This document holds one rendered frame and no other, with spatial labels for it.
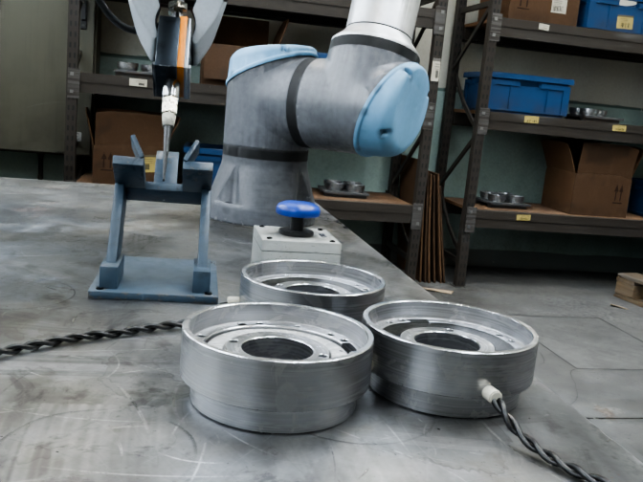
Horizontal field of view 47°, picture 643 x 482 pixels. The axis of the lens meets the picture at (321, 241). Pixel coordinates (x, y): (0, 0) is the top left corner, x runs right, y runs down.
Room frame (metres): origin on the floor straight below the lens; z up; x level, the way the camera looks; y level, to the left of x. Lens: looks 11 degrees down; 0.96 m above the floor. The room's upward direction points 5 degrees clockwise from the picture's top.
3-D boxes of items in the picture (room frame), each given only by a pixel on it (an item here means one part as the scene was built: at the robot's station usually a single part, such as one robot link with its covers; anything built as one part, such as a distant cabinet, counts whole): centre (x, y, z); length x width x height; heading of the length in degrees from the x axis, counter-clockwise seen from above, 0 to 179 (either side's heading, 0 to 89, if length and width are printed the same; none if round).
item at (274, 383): (0.39, 0.02, 0.82); 0.10 x 0.10 x 0.04
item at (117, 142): (3.97, 1.06, 0.64); 0.49 x 0.40 x 0.37; 107
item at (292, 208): (0.66, 0.02, 0.85); 0.04 x 0.04 x 0.05
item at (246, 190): (1.01, 0.09, 0.85); 0.15 x 0.15 x 0.10
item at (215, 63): (4.09, 0.55, 1.19); 0.52 x 0.42 x 0.38; 102
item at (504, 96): (4.45, -1.05, 1.11); 0.52 x 0.38 x 0.22; 102
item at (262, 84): (1.01, 0.08, 0.97); 0.13 x 0.12 x 0.14; 63
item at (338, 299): (0.52, 0.00, 0.82); 0.10 x 0.10 x 0.04
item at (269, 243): (0.67, 0.02, 0.82); 0.08 x 0.07 x 0.05; 12
